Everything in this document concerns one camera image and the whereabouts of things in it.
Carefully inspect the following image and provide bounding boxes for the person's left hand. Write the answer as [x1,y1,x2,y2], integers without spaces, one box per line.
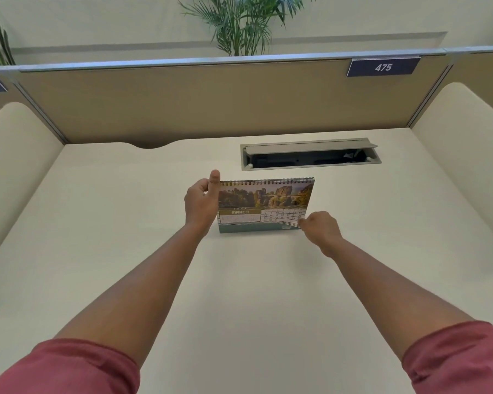
[184,170,221,237]

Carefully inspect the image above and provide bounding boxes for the person's right hand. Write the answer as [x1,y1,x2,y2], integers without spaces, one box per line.
[297,211,344,257]

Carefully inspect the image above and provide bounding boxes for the spiral desk calendar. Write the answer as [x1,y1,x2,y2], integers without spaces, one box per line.
[216,177,315,234]

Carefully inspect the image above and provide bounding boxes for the person's left forearm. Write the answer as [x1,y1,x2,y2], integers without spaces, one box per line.
[53,223,208,370]

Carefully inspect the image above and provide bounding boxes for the person's right forearm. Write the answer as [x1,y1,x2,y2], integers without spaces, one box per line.
[320,239,487,361]

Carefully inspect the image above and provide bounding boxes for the beige desk partition panel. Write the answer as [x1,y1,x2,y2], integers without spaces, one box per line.
[8,52,450,149]

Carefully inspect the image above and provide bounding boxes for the green palm plant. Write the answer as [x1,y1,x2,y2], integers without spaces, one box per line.
[177,0,319,57]

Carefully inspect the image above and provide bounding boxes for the cream side divider panel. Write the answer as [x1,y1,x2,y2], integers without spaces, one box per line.
[411,82,493,253]
[0,102,65,270]

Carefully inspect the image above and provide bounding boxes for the red right sleeve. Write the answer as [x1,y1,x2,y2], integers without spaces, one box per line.
[402,321,493,394]

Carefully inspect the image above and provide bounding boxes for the red sleeve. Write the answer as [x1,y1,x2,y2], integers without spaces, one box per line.
[0,339,141,394]
[402,321,493,394]

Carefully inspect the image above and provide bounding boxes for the red left sleeve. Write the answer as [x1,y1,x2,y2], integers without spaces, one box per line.
[0,339,141,394]

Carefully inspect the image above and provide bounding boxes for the grey desk cable box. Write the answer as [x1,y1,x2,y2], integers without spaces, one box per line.
[241,138,382,172]

